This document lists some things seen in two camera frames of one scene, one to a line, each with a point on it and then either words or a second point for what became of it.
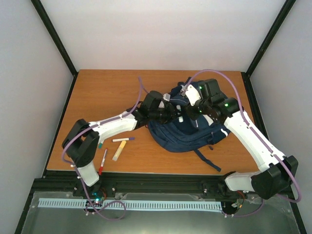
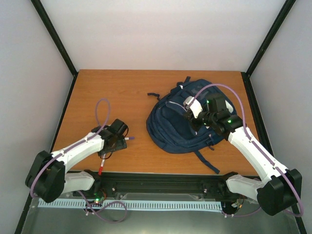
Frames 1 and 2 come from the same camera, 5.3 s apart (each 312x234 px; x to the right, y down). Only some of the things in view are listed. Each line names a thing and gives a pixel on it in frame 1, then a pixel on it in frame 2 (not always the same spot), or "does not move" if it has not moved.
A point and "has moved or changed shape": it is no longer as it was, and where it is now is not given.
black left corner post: x=40 y=8 does not move
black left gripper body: x=166 y=117 to x=121 y=145
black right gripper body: x=194 y=115 to x=197 y=126
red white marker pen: x=101 y=166 does not move
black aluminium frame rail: x=68 y=181 does not move
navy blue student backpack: x=178 y=133 has moved or changed shape
